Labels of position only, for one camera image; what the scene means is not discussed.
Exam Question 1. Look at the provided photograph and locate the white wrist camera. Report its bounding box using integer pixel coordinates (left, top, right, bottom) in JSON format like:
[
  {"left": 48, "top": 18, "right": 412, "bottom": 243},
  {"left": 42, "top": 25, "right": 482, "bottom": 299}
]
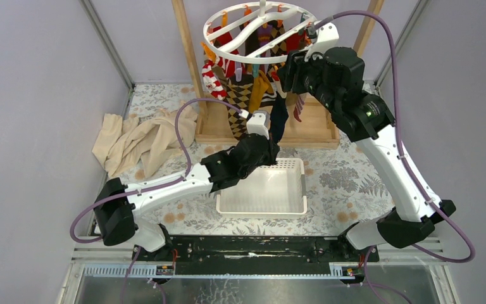
[
  {"left": 304, "top": 22, "right": 339, "bottom": 61},
  {"left": 239, "top": 110, "right": 270, "bottom": 139}
]

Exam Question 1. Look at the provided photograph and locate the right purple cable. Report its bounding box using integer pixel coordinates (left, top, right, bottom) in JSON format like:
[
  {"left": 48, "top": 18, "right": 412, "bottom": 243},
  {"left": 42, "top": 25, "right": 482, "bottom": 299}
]
[{"left": 308, "top": 10, "right": 477, "bottom": 304}]

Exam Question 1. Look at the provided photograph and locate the white round clip hanger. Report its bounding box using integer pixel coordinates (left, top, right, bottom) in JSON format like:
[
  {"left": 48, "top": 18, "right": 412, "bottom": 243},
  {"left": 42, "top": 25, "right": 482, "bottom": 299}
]
[{"left": 202, "top": 1, "right": 317, "bottom": 65}]

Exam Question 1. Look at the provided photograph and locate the mustard yellow sock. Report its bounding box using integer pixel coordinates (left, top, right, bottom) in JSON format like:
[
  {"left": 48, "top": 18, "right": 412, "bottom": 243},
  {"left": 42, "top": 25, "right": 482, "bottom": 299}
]
[{"left": 248, "top": 70, "right": 273, "bottom": 113}]

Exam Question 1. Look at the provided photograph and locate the brown white striped sock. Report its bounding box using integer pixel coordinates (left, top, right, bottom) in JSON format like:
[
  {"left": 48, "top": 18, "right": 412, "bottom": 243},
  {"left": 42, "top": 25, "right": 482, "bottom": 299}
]
[{"left": 259, "top": 90, "right": 277, "bottom": 108}]

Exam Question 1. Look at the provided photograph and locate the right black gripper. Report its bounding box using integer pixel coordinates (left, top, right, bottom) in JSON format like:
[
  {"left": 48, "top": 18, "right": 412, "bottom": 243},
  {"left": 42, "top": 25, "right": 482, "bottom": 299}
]
[{"left": 275, "top": 44, "right": 340, "bottom": 113}]

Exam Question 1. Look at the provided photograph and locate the wooden hanging rack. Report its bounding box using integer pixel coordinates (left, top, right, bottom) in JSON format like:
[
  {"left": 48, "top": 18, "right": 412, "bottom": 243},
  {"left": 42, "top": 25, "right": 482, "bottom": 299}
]
[{"left": 170, "top": 0, "right": 385, "bottom": 151}]

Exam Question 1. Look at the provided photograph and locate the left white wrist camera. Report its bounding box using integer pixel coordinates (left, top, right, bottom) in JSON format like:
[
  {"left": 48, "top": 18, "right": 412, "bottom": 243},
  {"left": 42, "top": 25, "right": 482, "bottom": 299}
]
[{"left": 239, "top": 110, "right": 270, "bottom": 139}]

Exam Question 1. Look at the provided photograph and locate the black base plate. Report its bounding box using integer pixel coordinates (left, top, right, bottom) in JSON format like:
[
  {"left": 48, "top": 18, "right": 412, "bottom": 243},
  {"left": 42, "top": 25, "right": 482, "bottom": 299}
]
[{"left": 138, "top": 235, "right": 380, "bottom": 276}]

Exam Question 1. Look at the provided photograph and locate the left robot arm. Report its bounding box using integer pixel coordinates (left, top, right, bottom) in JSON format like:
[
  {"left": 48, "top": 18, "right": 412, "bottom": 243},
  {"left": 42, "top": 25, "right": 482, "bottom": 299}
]
[{"left": 94, "top": 134, "right": 280, "bottom": 260}]

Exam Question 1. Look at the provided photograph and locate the navy sock beige red cuff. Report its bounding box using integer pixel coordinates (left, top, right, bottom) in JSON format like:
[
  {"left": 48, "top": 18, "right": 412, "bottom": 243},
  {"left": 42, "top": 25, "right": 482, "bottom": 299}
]
[{"left": 270, "top": 72, "right": 289, "bottom": 144}]

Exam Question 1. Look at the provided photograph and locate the white plastic basket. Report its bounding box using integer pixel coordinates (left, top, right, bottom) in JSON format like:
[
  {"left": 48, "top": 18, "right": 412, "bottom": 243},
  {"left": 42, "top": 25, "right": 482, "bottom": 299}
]
[{"left": 215, "top": 158, "right": 308, "bottom": 219}]

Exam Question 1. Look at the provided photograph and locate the brown yellow argyle sock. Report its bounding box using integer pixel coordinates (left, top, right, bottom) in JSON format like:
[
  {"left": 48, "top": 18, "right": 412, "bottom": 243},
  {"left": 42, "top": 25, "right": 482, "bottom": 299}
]
[{"left": 223, "top": 75, "right": 254, "bottom": 140}]

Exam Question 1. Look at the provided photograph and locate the floral table mat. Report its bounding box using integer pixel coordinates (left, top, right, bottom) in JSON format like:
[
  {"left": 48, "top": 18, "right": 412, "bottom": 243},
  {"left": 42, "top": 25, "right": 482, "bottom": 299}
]
[{"left": 100, "top": 83, "right": 414, "bottom": 237}]

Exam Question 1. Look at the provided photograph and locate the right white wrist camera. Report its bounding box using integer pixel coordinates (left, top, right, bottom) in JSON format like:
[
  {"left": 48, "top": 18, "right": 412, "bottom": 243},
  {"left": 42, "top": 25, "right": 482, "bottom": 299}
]
[{"left": 304, "top": 22, "right": 339, "bottom": 61}]

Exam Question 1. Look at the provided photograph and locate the purple cable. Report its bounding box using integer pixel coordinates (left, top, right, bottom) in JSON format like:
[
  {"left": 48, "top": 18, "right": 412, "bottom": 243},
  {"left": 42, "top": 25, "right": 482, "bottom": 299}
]
[
  {"left": 308, "top": 10, "right": 477, "bottom": 304},
  {"left": 69, "top": 98, "right": 250, "bottom": 304}
]

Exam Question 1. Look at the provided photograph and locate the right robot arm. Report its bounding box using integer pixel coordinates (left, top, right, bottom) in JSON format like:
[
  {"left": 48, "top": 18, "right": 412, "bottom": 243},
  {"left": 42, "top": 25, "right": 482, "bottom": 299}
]
[{"left": 277, "top": 47, "right": 456, "bottom": 261}]

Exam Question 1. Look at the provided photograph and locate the beige crumpled cloth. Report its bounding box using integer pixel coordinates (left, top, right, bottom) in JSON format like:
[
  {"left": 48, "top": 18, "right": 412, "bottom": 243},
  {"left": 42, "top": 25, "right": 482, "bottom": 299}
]
[{"left": 92, "top": 106, "right": 198, "bottom": 178}]

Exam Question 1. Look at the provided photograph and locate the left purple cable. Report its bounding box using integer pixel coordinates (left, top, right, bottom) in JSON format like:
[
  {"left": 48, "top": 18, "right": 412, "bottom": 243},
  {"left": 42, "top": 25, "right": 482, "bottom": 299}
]
[{"left": 69, "top": 98, "right": 250, "bottom": 304}]

